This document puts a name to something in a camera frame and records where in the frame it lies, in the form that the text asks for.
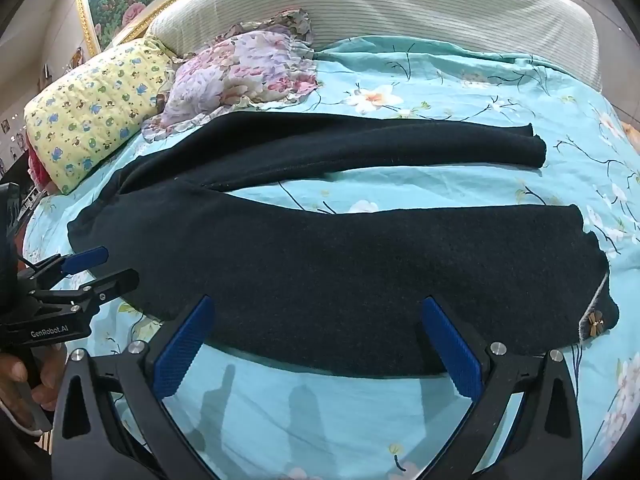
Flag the pink cloth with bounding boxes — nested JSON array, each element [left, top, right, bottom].
[[27, 147, 58, 193]]

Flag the pink floral ruffled pillow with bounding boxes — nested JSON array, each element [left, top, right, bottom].
[[141, 10, 321, 142]]

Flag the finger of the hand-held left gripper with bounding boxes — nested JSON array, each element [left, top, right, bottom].
[[22, 246, 110, 281], [30, 268, 140, 318]]

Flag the white striped headboard cover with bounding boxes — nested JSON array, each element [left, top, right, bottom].
[[112, 0, 606, 93]]

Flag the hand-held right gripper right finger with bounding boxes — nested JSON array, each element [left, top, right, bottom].
[[417, 295, 586, 480]]

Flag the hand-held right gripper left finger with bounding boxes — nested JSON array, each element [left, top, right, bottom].
[[50, 294, 221, 480]]

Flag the teal floral bed sheet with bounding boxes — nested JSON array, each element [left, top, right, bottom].
[[22, 35, 640, 480]]

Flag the black pants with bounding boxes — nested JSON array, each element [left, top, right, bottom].
[[66, 112, 621, 378]]

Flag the yellow printed quilt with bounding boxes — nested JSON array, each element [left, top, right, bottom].
[[24, 37, 176, 196]]

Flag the person's left hand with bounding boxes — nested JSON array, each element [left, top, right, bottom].
[[0, 342, 69, 431]]

